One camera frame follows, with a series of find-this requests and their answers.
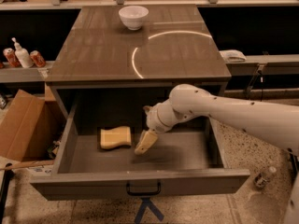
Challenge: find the yellow sponge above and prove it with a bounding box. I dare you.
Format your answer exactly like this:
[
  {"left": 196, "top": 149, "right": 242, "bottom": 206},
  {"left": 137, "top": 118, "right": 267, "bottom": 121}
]
[{"left": 100, "top": 126, "right": 132, "bottom": 150}]

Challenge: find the red soda can left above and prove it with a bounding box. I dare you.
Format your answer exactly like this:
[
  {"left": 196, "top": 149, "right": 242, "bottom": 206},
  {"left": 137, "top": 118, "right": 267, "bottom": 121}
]
[{"left": 3, "top": 48, "right": 21, "bottom": 67}]

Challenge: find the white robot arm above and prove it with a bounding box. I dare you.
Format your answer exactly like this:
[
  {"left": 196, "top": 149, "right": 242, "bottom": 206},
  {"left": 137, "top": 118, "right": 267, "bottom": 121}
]
[{"left": 135, "top": 84, "right": 299, "bottom": 156}]

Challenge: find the grey low shelf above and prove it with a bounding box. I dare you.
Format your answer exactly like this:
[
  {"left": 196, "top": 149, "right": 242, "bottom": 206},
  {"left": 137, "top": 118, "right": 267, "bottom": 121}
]
[
  {"left": 227, "top": 54, "right": 299, "bottom": 77},
  {"left": 0, "top": 61, "right": 54, "bottom": 83}
]

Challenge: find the grey low shelf left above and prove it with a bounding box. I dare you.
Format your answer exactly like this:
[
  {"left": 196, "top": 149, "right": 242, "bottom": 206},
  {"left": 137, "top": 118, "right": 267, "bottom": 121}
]
[{"left": 0, "top": 61, "right": 54, "bottom": 83}]

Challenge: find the brown cardboard box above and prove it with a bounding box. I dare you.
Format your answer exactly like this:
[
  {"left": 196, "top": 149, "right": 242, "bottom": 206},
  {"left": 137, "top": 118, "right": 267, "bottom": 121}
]
[{"left": 0, "top": 90, "right": 65, "bottom": 161}]

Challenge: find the wooden stick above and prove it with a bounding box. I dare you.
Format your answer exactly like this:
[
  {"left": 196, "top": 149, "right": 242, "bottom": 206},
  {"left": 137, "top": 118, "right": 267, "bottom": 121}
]
[{"left": 0, "top": 160, "right": 54, "bottom": 171}]

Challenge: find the black metal stand right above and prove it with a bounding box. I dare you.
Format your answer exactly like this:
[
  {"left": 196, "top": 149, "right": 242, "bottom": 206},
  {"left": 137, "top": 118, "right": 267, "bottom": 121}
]
[{"left": 289, "top": 154, "right": 299, "bottom": 177}]

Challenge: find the white pump bottle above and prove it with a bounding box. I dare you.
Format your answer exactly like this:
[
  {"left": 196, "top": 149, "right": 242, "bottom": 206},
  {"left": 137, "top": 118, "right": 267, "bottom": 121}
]
[{"left": 11, "top": 37, "right": 34, "bottom": 68}]

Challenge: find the black drawer handle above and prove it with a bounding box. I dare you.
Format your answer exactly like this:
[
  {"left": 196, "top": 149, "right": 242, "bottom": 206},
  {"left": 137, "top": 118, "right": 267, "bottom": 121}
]
[{"left": 126, "top": 181, "right": 162, "bottom": 197}]

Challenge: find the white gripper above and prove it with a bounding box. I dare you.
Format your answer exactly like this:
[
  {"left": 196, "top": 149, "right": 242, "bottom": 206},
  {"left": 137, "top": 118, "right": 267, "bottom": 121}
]
[{"left": 135, "top": 100, "right": 182, "bottom": 155}]

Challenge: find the open grey top drawer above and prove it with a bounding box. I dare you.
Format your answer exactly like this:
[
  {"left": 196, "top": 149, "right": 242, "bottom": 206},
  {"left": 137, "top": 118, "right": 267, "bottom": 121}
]
[{"left": 29, "top": 87, "right": 251, "bottom": 202}]

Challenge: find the grey wooden cabinet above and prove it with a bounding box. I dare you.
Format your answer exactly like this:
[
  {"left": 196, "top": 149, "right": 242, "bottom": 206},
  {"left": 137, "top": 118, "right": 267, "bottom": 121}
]
[{"left": 46, "top": 5, "right": 231, "bottom": 116}]

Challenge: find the grey low shelf right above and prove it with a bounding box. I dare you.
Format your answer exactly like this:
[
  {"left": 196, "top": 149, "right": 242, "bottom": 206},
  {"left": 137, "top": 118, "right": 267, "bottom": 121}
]
[{"left": 227, "top": 54, "right": 299, "bottom": 77}]

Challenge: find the folded white cloth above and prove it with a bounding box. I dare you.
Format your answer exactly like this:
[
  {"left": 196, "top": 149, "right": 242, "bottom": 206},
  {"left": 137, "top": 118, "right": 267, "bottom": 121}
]
[{"left": 220, "top": 49, "right": 246, "bottom": 63}]

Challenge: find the red soda can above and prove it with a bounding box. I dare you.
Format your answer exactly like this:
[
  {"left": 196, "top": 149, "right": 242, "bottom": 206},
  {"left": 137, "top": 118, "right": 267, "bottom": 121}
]
[
  {"left": 30, "top": 50, "right": 46, "bottom": 67},
  {"left": 3, "top": 48, "right": 21, "bottom": 67}
]

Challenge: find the white ceramic bowl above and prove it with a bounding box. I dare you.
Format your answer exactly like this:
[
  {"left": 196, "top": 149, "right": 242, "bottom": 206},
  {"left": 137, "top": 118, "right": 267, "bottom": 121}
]
[{"left": 119, "top": 6, "right": 149, "bottom": 31}]

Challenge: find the red soda can right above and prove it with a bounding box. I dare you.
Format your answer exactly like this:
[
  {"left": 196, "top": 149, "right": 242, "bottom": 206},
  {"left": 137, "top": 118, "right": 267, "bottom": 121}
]
[{"left": 30, "top": 50, "right": 46, "bottom": 67}]

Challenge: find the clear plastic bottle on floor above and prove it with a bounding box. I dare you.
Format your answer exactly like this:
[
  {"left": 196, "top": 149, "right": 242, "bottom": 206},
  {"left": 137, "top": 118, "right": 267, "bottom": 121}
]
[{"left": 253, "top": 166, "right": 277, "bottom": 189}]

